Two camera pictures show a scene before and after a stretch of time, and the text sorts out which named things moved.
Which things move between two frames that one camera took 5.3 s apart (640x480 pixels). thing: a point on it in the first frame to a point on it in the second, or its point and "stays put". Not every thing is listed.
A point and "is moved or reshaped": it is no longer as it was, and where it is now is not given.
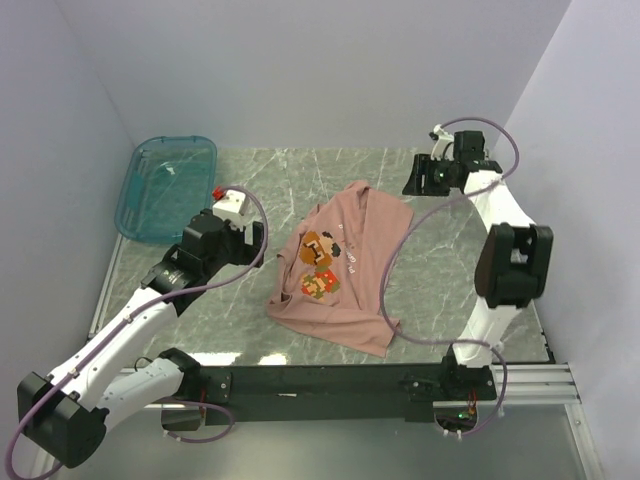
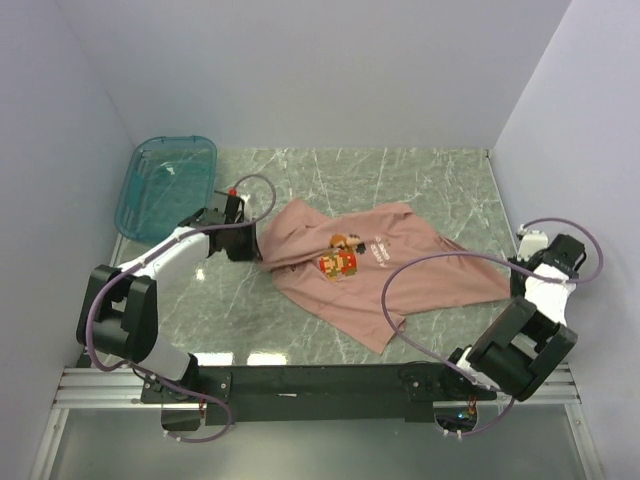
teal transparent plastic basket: [168, 180] stays put
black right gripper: [422, 166] to [516, 289]
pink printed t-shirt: [332, 276] is moved or reshaped
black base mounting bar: [300, 394] stays put
